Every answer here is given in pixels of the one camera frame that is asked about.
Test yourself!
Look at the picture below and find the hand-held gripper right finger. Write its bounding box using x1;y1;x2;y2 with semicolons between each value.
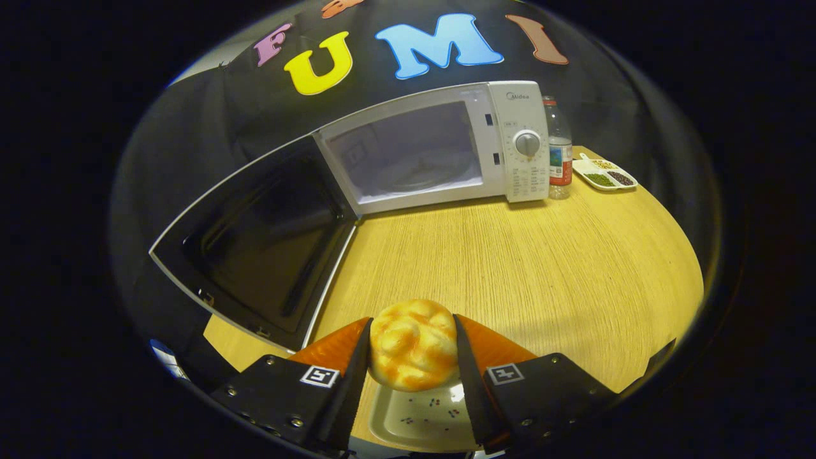
453;313;619;455

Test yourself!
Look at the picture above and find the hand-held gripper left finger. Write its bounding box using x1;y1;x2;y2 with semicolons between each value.
210;317;374;455

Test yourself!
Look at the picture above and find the golden bread roll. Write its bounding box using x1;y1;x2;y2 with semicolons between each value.
368;298;460;392

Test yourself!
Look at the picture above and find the white microwave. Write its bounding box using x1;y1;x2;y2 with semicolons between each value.
149;80;550;354

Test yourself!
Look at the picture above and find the cream square plate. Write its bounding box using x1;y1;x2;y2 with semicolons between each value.
368;379;480;453

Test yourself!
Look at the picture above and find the white divided bean dish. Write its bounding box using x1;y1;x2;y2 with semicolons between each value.
572;153;639;192

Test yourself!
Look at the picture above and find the clear plastic water bottle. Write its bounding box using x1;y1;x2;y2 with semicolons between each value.
542;96;574;200

